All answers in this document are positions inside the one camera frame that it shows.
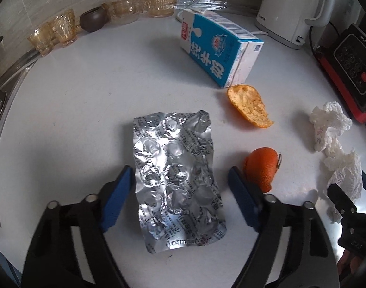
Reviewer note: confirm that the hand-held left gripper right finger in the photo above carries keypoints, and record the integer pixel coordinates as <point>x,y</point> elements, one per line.
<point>243,199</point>

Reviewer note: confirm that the clear glass teapot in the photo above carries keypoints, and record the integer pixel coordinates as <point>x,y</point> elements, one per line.
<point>125,9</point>

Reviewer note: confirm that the blue and white milk carton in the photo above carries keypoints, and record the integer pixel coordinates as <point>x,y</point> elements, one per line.
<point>213,48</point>

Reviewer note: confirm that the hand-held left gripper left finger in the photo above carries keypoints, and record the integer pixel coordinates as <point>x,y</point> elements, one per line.
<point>116,199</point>

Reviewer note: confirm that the person's right hand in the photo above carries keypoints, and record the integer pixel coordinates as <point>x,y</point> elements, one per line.
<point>348,264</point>

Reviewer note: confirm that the silver foil blister pack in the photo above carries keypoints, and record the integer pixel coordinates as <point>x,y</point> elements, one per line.
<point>177,180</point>

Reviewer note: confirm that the white electric kettle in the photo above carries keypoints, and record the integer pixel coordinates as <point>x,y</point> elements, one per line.
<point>291,9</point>

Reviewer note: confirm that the amber glass cup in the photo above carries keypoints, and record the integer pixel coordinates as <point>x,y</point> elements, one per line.
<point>43,42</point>
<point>64,28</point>

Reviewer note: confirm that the white tissue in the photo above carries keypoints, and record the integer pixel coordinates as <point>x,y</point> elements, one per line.
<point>345,171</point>
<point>330,123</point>

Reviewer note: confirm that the brown clay cup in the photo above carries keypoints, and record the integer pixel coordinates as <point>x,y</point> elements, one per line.
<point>92,19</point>

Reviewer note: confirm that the red and black blender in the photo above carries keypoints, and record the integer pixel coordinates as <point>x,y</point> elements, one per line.
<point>351,66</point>

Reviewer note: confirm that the open orange peel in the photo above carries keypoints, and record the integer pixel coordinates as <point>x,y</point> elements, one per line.
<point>250,105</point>

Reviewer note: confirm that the ribbed amber glass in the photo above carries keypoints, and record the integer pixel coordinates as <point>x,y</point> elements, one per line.
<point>160,0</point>

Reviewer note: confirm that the small rounded orange peel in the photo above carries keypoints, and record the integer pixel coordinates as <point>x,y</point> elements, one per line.
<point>261,168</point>

